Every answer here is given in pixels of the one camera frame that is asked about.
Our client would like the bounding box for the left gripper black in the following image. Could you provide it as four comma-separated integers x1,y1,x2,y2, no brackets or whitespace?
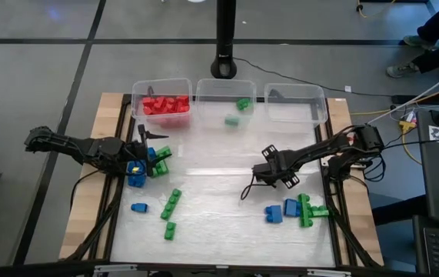
125,124,170,178

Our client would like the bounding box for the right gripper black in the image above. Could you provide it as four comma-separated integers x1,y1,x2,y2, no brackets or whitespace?
261,145,301,190

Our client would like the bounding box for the long green toy block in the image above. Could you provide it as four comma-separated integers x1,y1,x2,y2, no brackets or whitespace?
159,188,183,222
297,192,314,229

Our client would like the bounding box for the wooden table board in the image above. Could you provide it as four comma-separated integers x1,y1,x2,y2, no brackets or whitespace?
59,92,125,259
326,98,384,266

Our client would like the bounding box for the clear plastic bin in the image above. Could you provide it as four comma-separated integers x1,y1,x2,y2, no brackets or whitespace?
195,78,258,130
129,77,193,130
263,82,328,125

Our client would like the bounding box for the yellow power plug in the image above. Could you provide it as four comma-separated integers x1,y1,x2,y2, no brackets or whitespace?
398,120,423,165

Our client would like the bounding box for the person's shoe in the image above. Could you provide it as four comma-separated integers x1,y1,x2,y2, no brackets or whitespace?
387,62,422,79
402,35,435,52

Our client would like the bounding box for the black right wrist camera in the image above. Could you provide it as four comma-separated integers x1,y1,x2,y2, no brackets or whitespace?
252,162,278,185

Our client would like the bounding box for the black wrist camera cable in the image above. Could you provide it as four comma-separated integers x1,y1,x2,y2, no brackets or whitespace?
240,179,261,202

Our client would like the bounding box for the black floor cable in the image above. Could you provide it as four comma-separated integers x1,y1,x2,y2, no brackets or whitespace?
234,56,395,98

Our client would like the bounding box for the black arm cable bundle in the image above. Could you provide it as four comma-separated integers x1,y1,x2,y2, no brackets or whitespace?
324,179,382,269
67,171,126,262

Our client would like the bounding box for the silver frame bracket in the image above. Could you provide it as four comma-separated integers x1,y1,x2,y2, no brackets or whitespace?
306,268,354,277
93,263,138,275

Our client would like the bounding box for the black camera stand pole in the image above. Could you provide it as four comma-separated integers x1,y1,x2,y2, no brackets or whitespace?
210,0,238,80

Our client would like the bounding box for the white floor cable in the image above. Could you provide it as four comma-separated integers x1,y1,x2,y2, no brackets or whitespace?
355,62,439,130

